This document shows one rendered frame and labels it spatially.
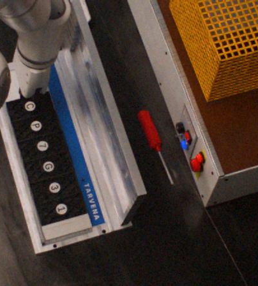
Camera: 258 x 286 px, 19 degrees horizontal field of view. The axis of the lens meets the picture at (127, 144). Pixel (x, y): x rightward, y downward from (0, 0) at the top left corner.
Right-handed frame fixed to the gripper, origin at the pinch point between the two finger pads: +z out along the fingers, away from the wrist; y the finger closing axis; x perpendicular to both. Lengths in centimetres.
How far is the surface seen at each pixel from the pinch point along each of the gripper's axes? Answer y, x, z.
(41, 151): 14.3, -0.4, 1.6
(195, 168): 30.0, 25.3, -12.6
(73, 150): 15.6, 6.4, 1.3
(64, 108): 5.4, 7.1, 1.2
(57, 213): 28.4, -1.0, 1.7
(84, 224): 32.3, 3.7, 0.8
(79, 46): -2.6, 10.7, -10.9
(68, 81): -0.9, 9.8, 0.8
